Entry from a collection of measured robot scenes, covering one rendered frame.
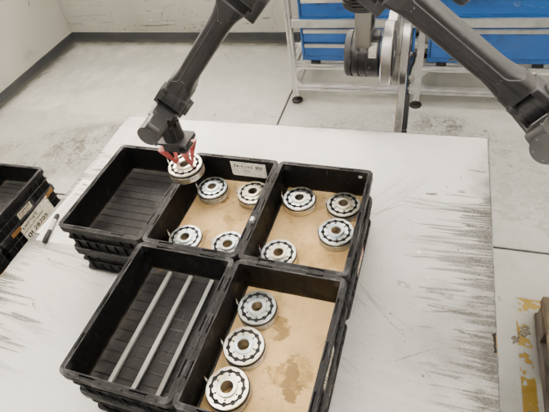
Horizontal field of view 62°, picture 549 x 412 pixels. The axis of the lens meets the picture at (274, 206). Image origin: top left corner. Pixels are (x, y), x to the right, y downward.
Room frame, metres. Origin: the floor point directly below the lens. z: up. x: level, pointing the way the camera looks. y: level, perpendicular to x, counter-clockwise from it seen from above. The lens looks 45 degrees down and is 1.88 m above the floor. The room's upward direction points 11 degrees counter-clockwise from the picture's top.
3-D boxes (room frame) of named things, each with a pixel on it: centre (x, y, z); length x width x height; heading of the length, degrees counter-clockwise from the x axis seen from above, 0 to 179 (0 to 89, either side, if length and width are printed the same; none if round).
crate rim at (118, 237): (1.15, 0.45, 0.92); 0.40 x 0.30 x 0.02; 155
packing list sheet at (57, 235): (1.34, 0.74, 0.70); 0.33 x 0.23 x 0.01; 156
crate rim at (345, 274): (0.89, -0.09, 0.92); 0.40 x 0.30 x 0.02; 155
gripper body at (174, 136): (1.06, 0.24, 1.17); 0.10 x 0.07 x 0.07; 63
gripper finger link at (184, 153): (1.06, 0.23, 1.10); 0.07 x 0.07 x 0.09; 63
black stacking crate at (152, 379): (0.66, 0.35, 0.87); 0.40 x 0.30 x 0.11; 155
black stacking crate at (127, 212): (1.15, 0.45, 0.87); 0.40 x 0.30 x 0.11; 155
